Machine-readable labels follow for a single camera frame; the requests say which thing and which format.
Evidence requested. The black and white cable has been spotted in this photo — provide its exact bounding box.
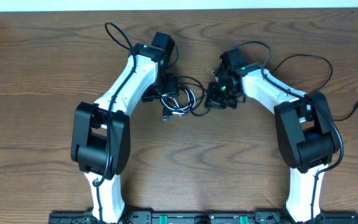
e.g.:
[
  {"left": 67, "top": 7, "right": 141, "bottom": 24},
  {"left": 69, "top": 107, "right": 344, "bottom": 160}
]
[{"left": 160, "top": 88, "right": 197, "bottom": 121}]

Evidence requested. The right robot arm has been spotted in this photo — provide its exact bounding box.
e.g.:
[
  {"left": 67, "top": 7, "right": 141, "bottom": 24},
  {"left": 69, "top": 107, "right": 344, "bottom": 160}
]
[{"left": 205, "top": 48, "right": 343, "bottom": 223}]

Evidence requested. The black braided cable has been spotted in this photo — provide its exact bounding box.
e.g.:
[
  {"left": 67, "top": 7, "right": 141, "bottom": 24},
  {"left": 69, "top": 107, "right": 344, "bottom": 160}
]
[{"left": 270, "top": 54, "right": 358, "bottom": 122}]

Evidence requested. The thick black usb cable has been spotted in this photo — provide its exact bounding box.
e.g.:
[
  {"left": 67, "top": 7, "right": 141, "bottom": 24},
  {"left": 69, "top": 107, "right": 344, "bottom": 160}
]
[{"left": 162, "top": 75, "right": 213, "bottom": 121}]

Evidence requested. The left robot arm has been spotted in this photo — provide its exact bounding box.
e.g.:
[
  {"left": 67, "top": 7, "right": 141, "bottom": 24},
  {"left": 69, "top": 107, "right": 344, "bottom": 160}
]
[{"left": 71, "top": 32, "right": 178, "bottom": 223}]

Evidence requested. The right camera cable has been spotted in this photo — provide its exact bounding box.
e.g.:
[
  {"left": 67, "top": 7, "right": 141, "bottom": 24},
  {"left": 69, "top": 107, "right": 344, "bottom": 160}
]
[{"left": 233, "top": 40, "right": 344, "bottom": 224}]

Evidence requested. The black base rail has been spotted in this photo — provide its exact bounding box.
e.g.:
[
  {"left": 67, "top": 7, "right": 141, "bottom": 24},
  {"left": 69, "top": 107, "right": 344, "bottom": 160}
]
[{"left": 47, "top": 210, "right": 358, "bottom": 224}]

